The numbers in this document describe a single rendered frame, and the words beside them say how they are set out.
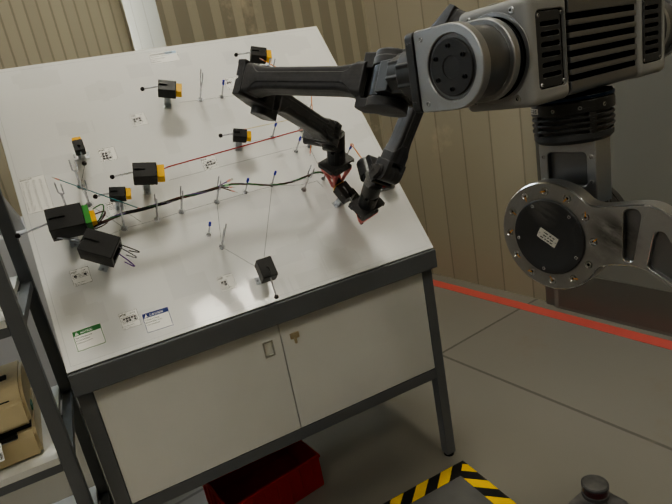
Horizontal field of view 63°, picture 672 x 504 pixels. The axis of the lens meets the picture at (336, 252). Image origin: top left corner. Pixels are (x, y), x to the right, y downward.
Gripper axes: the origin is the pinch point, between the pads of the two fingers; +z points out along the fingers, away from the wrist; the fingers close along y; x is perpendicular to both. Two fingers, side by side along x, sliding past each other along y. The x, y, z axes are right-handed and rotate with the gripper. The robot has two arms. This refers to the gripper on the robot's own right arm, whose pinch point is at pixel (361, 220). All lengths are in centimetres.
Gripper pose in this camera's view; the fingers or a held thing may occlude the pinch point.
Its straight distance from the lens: 179.6
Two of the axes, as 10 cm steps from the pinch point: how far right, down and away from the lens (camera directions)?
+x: 6.3, 7.0, -3.3
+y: -7.6, 4.8, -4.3
